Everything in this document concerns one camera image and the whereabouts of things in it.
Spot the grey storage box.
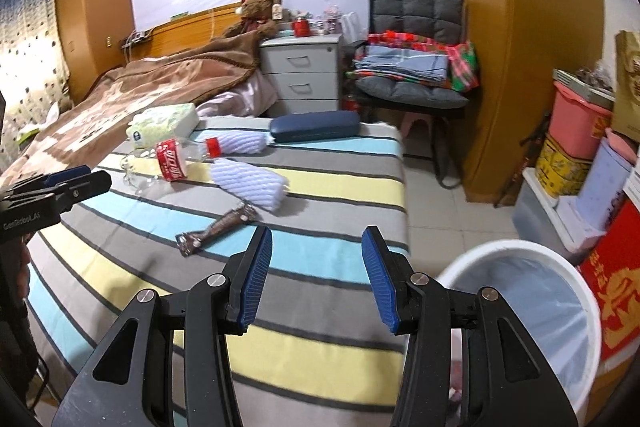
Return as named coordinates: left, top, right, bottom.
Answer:
left=511, top=167, right=561, bottom=233

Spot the white trash bin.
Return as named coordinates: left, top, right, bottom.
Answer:
left=435, top=241, right=603, bottom=427

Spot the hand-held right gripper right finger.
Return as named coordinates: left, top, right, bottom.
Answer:
left=361, top=225, right=583, bottom=427

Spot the soft tissue pack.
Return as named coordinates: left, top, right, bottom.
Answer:
left=126, top=103, right=199, bottom=150

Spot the wooden headboard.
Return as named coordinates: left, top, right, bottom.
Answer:
left=120, top=2, right=246, bottom=62

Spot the narrow wooden cabinet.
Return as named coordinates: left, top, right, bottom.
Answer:
left=54, top=0, right=136, bottom=102

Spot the yellow box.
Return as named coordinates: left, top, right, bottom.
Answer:
left=535, top=132, right=593, bottom=200

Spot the brown bed blanket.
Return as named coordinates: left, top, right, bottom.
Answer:
left=0, top=29, right=263, bottom=188

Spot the brown snack wrapper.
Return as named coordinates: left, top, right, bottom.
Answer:
left=175, top=202, right=259, bottom=258

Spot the white plastic bag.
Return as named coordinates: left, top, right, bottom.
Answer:
left=342, top=12, right=363, bottom=42

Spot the pile of folded plaid cloths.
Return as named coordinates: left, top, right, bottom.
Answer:
left=352, top=33, right=481, bottom=94

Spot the pink bed sheet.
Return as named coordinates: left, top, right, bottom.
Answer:
left=197, top=72, right=278, bottom=118

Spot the navy glasses case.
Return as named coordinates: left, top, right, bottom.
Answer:
left=270, top=110, right=362, bottom=144

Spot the clear bottle with red label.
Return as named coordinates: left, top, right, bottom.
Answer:
left=155, top=137, right=223, bottom=182

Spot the crushed clear plastic bottle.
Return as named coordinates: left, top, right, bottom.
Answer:
left=120, top=154, right=163, bottom=195

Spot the striped table cover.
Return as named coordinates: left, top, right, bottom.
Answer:
left=25, top=114, right=413, bottom=427

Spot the lilac rolled towel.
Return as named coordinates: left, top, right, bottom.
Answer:
left=218, top=130, right=276, bottom=156
left=210, top=158, right=290, bottom=212

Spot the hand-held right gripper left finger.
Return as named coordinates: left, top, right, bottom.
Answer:
left=47, top=225, right=274, bottom=427

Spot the grey padded chair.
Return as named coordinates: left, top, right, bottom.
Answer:
left=350, top=0, right=471, bottom=188

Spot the red box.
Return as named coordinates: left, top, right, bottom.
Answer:
left=577, top=197, right=640, bottom=363

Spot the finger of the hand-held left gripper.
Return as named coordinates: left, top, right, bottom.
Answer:
left=0, top=170, right=112, bottom=214
left=10, top=165, right=92, bottom=195

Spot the grey tray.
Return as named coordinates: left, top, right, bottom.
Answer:
left=552, top=67, right=616, bottom=105

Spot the large wooden wardrobe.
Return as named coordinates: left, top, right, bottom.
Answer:
left=440, top=0, right=603, bottom=208

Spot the pink bucket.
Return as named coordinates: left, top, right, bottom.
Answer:
left=547, top=79, right=616, bottom=160

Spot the brown teddy bear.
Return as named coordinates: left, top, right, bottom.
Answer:
left=222, top=0, right=285, bottom=38

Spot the patterned curtain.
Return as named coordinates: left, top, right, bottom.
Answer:
left=0, top=0, right=71, bottom=168

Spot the lilac bin with pink lid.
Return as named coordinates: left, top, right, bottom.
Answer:
left=575, top=129, right=638, bottom=228

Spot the grey drawer nightstand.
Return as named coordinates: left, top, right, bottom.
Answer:
left=258, top=32, right=345, bottom=118

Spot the brown paper bag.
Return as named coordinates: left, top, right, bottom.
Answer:
left=612, top=29, right=640, bottom=142

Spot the pink stool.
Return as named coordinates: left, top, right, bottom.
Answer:
left=397, top=111, right=441, bottom=140

